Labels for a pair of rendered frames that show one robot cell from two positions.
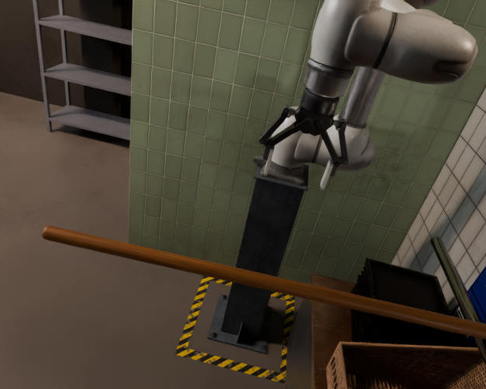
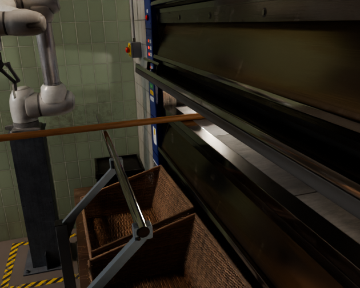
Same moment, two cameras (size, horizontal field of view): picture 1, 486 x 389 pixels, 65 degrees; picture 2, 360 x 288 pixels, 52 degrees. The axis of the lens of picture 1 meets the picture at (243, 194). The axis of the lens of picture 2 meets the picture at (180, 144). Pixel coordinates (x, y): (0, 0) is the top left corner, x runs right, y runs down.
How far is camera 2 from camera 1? 115 cm
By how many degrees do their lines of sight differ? 21
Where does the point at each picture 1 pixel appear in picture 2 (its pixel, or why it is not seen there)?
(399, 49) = (10, 23)
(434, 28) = (20, 13)
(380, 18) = not seen: outside the picture
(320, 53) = not seen: outside the picture
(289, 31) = (4, 50)
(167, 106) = not seen: outside the picture
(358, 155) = (63, 100)
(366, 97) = (50, 66)
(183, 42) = not seen: outside the picture
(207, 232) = (3, 209)
